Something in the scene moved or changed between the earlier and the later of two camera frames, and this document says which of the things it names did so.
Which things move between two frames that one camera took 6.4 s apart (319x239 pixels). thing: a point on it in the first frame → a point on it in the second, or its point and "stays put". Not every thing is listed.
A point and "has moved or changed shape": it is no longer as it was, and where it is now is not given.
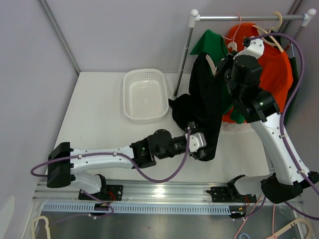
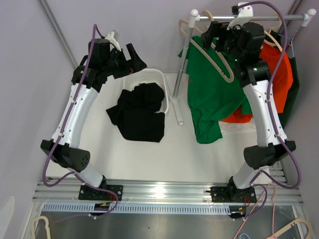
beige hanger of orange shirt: x=258 y=29 stays put
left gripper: x=200 y=154 → x=133 y=65
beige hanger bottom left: x=47 y=226 stays put
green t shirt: x=211 y=44 has moved or changed shape
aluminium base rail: x=146 y=191 stays put
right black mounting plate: x=222 y=194 stays put
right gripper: x=222 y=65 → x=216 y=27
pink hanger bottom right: x=273 y=233 stays put
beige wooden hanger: x=214 y=68 has moved or changed shape
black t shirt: x=202 y=107 → x=135 y=112
